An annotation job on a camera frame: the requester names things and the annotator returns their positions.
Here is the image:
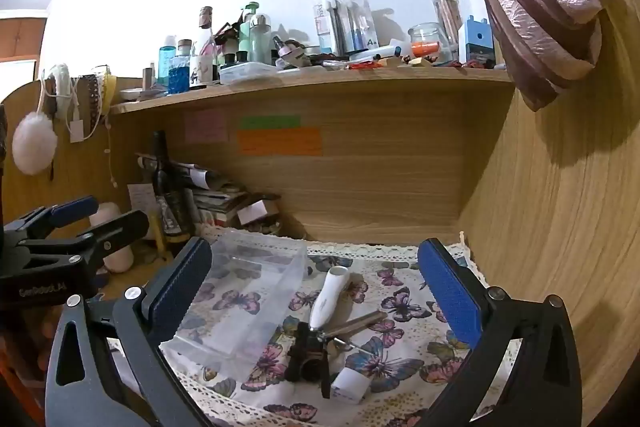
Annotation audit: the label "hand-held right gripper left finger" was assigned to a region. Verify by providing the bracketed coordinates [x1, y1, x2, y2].
[45, 237, 213, 427]

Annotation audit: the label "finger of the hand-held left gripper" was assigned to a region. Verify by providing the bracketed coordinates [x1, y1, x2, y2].
[20, 209, 151, 279]
[4, 195, 100, 244]

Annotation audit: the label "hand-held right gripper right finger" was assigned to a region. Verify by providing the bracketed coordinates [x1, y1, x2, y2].
[417, 238, 584, 427]

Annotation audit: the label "white cylinder roll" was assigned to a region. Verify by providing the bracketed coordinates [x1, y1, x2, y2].
[88, 202, 137, 274]

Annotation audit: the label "white paper note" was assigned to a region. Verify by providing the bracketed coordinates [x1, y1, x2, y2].
[127, 182, 160, 229]

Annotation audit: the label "butterfly print tablecloth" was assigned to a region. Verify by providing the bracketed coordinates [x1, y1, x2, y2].
[105, 223, 523, 427]

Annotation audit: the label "dark glass bottle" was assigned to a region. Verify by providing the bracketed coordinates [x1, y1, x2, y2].
[149, 130, 197, 249]

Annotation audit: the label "clear plastic container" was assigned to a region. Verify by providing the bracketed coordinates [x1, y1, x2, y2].
[159, 227, 309, 384]

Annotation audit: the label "white fluffy pompom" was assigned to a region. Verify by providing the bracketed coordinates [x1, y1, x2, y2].
[12, 112, 58, 176]

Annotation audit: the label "stack of books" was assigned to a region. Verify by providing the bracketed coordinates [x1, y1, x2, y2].
[136, 151, 282, 235]

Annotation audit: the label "hanging lace ribbons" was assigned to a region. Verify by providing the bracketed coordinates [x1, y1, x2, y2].
[74, 65, 120, 140]

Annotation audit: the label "white brown small carton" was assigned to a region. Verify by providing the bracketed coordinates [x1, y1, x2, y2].
[236, 199, 282, 229]

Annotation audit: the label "white fluffy headband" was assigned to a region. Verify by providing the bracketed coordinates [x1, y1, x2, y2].
[46, 63, 75, 120]

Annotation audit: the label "pink sticky note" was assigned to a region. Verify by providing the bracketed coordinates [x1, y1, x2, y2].
[184, 109, 227, 144]

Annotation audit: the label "small white box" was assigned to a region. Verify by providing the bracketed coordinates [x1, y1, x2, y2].
[329, 367, 372, 405]

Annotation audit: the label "black clip tool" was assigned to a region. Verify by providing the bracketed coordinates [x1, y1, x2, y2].
[284, 321, 333, 400]

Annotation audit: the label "blue liquid bottle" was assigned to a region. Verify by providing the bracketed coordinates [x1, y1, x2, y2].
[167, 39, 193, 95]

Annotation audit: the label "light blue bottle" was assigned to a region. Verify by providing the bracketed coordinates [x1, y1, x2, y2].
[157, 35, 178, 86]

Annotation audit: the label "orange sticky note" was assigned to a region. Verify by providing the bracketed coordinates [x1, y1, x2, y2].
[236, 128, 324, 156]

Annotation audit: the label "green sticky note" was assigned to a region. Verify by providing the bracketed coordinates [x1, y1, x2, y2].
[238, 115, 303, 130]

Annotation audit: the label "white printed bottle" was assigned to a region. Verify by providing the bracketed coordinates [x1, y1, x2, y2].
[189, 6, 218, 90]

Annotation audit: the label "clear flat lidded box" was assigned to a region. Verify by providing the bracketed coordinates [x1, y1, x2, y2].
[218, 61, 279, 86]

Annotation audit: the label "green pump bottle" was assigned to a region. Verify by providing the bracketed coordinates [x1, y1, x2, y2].
[238, 1, 262, 66]

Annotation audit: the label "wooden shelf board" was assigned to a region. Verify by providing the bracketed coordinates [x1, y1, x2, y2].
[109, 64, 517, 116]

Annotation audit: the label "small spray bottle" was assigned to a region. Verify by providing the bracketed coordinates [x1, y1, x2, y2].
[272, 35, 310, 70]

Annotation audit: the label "white tube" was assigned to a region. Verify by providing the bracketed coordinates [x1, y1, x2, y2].
[349, 45, 403, 62]

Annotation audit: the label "glass candle jar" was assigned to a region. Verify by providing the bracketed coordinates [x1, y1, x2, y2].
[407, 22, 452, 64]

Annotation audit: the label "blue white box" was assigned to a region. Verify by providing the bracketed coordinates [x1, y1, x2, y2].
[457, 15, 497, 64]

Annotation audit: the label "tall clear jar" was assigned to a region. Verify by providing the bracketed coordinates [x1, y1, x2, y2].
[431, 0, 464, 48]

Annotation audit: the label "pink hanging cloth bag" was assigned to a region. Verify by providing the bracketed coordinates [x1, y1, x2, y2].
[479, 0, 627, 112]

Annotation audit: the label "blister pack of tubes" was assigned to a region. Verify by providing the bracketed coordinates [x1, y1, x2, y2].
[312, 0, 375, 58]

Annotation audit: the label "white handled tool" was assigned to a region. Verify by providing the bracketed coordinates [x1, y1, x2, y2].
[308, 266, 351, 330]

